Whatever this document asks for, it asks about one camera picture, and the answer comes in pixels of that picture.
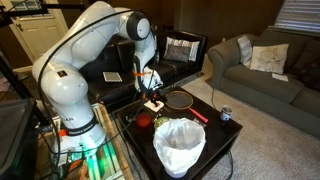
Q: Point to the black overhead boom stand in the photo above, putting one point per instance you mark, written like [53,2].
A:
[20,12]

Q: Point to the white plastic bin bag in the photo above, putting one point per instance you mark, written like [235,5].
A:
[180,143]

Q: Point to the white paper napkin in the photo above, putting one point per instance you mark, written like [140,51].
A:
[159,108]

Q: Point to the white window blind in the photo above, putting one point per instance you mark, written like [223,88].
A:
[298,15]

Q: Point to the white paper sheet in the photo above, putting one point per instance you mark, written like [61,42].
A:
[280,77]

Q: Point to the white panel door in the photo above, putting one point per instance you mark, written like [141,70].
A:
[36,33]

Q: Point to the grey white striped pillow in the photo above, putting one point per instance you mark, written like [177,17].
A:
[245,50]

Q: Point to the red plastic bowl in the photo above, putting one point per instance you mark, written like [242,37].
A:
[143,120]

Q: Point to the dark grey textured pillow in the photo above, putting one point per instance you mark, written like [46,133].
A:
[177,53]

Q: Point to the dark grey equipment box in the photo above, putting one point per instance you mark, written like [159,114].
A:
[15,133]

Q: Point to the black coffee table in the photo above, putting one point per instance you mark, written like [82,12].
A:
[216,133]

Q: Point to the black leather couch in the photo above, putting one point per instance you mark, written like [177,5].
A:
[173,71]

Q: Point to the pale sliced nuts pile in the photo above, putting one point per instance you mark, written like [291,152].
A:
[162,122]

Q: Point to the white black striped pillow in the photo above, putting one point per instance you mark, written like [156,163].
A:
[191,46]

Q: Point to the orange badminton racket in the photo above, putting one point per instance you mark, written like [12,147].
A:
[179,100]

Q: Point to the grey fabric sofa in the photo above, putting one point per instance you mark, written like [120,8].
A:
[260,86]

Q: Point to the dark patterned pillow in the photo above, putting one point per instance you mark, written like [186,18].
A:
[308,71]

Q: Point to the wooden robot mounting table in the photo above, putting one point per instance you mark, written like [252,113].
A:
[110,160]

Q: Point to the cream printed pillow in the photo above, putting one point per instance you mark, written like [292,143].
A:
[269,58]

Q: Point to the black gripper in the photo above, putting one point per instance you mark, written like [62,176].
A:
[156,93]

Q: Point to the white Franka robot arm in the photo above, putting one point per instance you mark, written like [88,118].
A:
[63,86]

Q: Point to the white grid tablet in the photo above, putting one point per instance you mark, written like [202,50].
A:
[112,76]

